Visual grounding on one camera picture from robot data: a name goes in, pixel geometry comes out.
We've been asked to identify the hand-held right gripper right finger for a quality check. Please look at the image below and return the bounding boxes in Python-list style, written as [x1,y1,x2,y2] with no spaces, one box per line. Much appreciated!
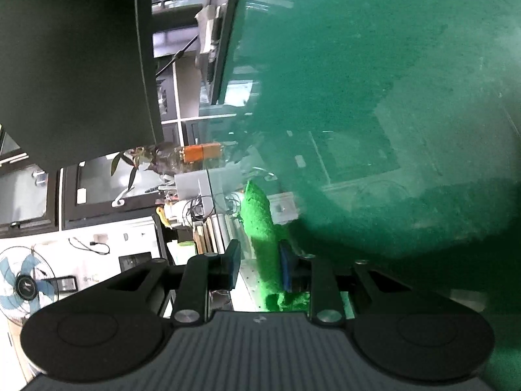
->
[279,239,412,323]

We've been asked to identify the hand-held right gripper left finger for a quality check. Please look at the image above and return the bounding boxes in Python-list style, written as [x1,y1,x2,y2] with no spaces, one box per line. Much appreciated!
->
[102,239,242,326]

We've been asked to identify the green cloth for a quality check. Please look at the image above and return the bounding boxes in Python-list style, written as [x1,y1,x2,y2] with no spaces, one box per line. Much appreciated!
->
[239,180,311,312]

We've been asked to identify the stack of books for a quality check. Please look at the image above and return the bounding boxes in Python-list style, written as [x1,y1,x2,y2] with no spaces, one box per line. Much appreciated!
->
[190,215,229,254]

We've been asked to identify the white plastic bottle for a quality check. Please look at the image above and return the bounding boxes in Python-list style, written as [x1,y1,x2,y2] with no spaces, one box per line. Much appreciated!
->
[164,201,193,227]

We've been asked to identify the grey desk organizer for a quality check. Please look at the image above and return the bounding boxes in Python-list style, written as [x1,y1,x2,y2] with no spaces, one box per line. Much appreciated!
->
[174,168,246,201]

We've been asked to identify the orange jar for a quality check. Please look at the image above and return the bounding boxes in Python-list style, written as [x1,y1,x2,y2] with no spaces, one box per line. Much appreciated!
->
[182,143,223,164]

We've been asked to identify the potted plant with red leaves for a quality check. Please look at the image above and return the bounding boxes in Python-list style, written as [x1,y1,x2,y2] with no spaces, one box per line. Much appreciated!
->
[111,142,180,191]

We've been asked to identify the standing fan with blue blades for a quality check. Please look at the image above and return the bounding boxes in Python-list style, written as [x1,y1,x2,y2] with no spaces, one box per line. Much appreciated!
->
[0,245,58,327]

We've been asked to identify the black curved monitor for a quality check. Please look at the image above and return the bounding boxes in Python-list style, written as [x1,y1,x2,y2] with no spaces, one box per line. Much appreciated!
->
[0,0,166,170]

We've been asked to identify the black cables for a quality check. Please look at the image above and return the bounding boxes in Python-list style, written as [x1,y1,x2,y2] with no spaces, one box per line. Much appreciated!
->
[184,195,245,226]

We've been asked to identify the silver door handle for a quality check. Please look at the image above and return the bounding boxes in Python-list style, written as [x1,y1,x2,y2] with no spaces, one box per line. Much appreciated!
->
[111,188,136,209]

